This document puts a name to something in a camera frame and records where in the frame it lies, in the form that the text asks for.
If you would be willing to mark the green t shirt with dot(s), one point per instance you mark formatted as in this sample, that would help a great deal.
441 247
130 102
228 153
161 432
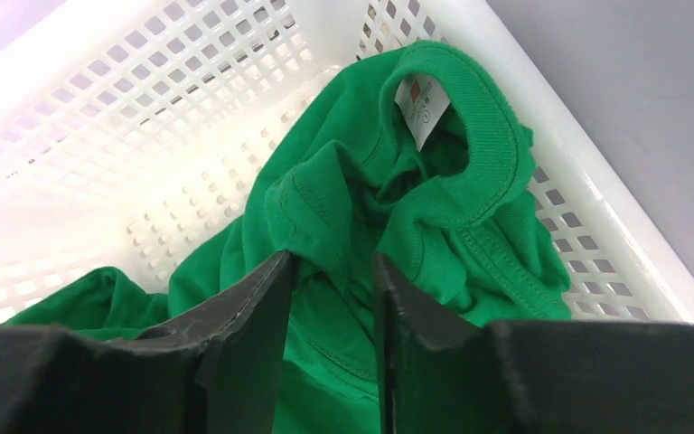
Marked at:
413 153

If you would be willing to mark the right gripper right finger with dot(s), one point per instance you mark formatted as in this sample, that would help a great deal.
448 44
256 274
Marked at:
440 374

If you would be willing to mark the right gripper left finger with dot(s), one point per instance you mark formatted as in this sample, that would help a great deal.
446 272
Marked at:
213 369

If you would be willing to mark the white plastic laundry basket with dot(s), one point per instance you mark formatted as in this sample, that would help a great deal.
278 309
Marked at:
132 131

